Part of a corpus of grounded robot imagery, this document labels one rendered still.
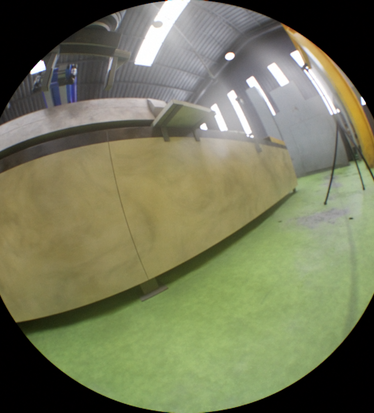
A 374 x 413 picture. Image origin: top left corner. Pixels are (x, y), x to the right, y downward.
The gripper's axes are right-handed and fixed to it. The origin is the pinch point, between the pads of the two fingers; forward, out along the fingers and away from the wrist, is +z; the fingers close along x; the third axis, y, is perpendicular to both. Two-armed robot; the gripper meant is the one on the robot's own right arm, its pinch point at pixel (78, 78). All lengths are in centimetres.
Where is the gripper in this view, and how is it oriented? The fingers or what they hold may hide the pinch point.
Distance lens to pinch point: 35.4
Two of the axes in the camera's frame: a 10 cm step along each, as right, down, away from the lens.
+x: 7.2, -2.0, 6.6
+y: 6.9, 2.6, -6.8
